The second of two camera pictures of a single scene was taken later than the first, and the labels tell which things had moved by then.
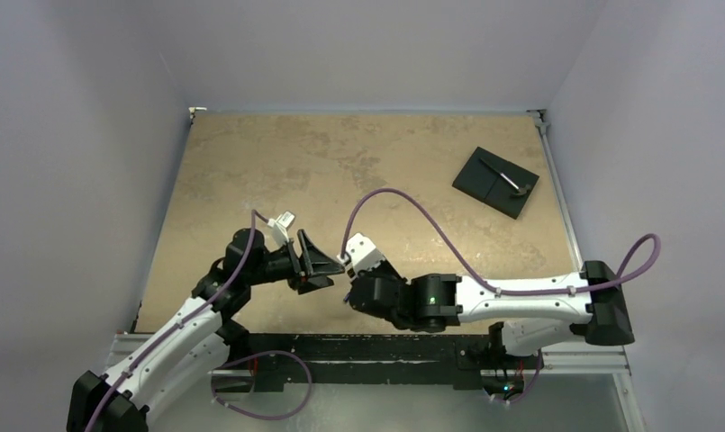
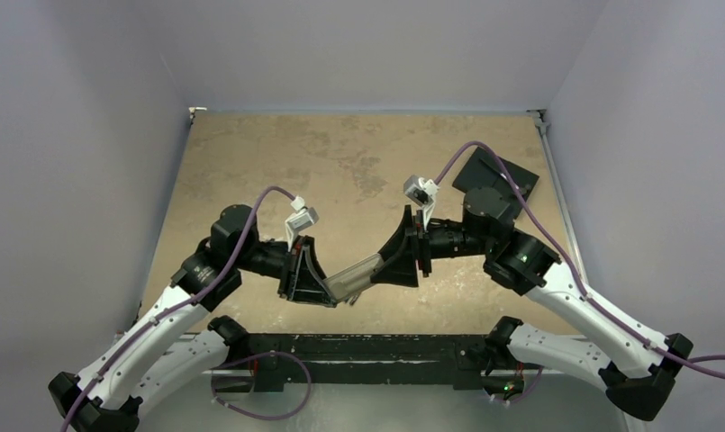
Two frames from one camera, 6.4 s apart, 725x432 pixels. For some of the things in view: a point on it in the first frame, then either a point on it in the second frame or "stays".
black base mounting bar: x=381 y=361 stays
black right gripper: x=362 y=289 → x=419 y=250
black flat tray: x=482 y=182 stays
